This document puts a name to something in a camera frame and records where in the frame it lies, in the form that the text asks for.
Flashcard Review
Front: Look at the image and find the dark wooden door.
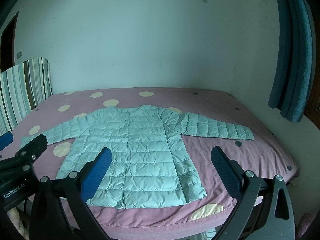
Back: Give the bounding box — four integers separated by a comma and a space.
0, 11, 19, 73

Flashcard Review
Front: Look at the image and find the pink cloth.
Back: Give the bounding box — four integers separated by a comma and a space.
296, 212, 316, 240

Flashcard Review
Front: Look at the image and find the light green puffer jacket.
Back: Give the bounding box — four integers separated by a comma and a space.
20, 104, 255, 209

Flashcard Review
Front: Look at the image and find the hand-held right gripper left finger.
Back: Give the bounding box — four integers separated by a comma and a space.
29, 147, 112, 240

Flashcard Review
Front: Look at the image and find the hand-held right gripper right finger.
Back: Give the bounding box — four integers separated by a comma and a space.
211, 146, 300, 240

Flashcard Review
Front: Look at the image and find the striped headboard cushion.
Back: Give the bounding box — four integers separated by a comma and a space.
0, 57, 53, 137

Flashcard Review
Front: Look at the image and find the pink polka dot bed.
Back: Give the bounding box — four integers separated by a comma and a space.
0, 87, 300, 233

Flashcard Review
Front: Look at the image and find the blue curtain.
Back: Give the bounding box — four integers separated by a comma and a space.
267, 0, 316, 122

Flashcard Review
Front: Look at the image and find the beige cloth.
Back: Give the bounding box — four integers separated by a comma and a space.
5, 201, 26, 240

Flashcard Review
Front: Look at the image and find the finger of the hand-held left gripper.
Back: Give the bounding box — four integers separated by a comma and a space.
14, 134, 48, 171
0, 131, 14, 153

